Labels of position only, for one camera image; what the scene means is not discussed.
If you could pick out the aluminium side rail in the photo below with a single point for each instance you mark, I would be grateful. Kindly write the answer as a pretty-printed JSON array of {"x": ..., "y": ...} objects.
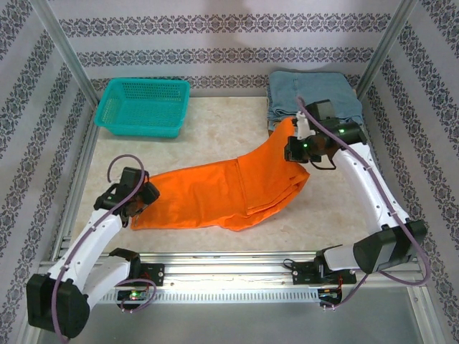
[
  {"x": 76, "y": 179},
  {"x": 371, "y": 134}
]

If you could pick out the grey metal base panel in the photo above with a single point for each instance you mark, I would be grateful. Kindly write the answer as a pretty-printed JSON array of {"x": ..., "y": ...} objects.
[{"x": 229, "y": 326}]

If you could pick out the teal plastic basket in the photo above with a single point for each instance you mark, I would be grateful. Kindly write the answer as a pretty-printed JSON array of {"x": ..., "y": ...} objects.
[{"x": 143, "y": 107}]

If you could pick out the orange trousers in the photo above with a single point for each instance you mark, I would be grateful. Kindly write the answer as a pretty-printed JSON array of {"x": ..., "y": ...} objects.
[{"x": 222, "y": 193}]

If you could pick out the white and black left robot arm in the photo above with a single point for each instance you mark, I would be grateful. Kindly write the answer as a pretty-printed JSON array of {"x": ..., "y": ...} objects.
[{"x": 97, "y": 229}]

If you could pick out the circuit board with green light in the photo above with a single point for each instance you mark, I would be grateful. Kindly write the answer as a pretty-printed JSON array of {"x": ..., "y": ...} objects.
[
  {"x": 328, "y": 293},
  {"x": 133, "y": 295}
]

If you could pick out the aluminium frame post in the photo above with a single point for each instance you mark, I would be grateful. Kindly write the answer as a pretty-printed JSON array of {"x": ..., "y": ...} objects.
[
  {"x": 64, "y": 46},
  {"x": 388, "y": 46}
]

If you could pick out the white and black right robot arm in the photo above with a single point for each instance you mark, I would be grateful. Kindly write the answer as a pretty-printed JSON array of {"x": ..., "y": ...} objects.
[{"x": 365, "y": 186}]

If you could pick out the aluminium cross rails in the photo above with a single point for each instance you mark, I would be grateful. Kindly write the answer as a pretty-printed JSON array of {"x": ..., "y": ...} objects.
[{"x": 229, "y": 267}]

